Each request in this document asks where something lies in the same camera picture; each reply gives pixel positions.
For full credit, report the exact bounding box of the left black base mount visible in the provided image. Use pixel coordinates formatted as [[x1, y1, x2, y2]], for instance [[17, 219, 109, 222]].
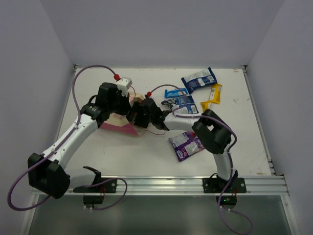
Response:
[[69, 166, 117, 193]]

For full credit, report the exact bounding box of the pink and cream paper bag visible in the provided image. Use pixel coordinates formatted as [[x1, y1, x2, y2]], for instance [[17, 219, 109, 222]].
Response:
[[100, 87, 167, 137]]

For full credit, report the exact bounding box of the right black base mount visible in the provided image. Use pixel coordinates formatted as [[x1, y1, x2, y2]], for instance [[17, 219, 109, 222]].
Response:
[[202, 171, 247, 193]]

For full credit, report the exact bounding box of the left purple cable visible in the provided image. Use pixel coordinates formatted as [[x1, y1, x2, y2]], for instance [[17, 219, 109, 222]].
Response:
[[7, 64, 129, 212]]

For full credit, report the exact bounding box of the blue sweet chilli crisps bag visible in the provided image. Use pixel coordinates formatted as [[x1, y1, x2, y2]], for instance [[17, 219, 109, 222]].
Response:
[[181, 67, 218, 94]]

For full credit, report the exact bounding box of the right black controller box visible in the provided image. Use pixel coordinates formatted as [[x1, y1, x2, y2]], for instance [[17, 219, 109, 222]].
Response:
[[216, 195, 237, 207]]

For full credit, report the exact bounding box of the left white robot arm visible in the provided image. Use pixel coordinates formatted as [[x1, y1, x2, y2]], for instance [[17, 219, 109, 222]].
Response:
[[27, 78, 132, 199]]

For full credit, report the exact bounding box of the yellow snack bar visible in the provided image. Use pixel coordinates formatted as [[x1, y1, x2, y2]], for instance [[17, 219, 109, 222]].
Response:
[[201, 101, 212, 112], [209, 84, 222, 104]]

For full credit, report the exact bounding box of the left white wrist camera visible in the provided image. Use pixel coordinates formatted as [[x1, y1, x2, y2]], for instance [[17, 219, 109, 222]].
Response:
[[115, 77, 133, 97]]

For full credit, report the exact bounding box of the aluminium front rail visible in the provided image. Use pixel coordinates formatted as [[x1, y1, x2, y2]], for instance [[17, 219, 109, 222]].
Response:
[[31, 175, 287, 196]]

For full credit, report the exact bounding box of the left black controller box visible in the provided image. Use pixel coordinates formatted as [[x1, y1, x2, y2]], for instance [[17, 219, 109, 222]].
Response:
[[83, 195, 104, 208]]

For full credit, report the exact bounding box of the light blue snack packet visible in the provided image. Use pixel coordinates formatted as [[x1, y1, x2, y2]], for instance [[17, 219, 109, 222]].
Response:
[[164, 88, 188, 98]]

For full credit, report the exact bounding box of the black controller box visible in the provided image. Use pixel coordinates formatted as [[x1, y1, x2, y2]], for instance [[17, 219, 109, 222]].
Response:
[[216, 195, 237, 207], [83, 195, 104, 208]]

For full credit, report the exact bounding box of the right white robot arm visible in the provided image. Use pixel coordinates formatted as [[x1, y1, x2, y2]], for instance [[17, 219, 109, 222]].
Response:
[[127, 98, 238, 192]]

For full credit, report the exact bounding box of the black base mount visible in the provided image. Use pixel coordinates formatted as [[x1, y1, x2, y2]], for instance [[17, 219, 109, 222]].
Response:
[[69, 166, 117, 193], [202, 171, 247, 193]]

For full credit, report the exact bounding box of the dark blue chips bag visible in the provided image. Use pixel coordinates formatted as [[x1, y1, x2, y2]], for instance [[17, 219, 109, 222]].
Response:
[[161, 95, 199, 114]]

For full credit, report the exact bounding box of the purple blue snack packet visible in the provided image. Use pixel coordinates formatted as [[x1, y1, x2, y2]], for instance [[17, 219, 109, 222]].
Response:
[[169, 131, 205, 162]]

